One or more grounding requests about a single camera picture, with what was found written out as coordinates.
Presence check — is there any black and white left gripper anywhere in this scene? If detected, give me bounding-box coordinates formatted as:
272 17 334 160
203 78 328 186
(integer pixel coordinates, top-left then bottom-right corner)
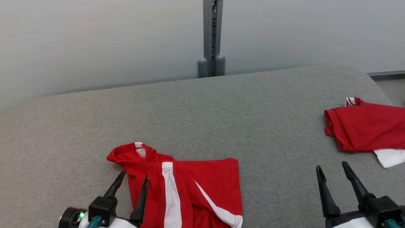
79 171 149 228

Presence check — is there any black round module green light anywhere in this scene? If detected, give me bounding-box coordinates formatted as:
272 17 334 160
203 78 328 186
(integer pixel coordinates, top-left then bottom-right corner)
58 207 86 228

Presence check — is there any thin black cable in post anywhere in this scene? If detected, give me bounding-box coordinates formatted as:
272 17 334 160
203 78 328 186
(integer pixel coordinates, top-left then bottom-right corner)
211 0 219 59

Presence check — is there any grey metal wall post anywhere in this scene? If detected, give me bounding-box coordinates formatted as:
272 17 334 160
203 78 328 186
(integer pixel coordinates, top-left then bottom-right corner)
202 0 224 77

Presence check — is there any red and white basketball jersey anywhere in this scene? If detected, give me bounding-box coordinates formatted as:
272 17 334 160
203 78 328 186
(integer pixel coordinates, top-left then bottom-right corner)
324 97 405 168

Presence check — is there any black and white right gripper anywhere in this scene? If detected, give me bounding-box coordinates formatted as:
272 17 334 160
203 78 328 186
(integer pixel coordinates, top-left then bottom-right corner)
316 161 405 228

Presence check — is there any grey cylindrical post foot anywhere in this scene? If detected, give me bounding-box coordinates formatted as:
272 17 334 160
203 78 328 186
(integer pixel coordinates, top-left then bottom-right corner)
197 58 209 78
214 54 226 77

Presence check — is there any red white striped shirt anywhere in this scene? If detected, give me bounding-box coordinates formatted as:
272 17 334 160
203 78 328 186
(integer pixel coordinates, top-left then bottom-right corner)
107 142 243 228

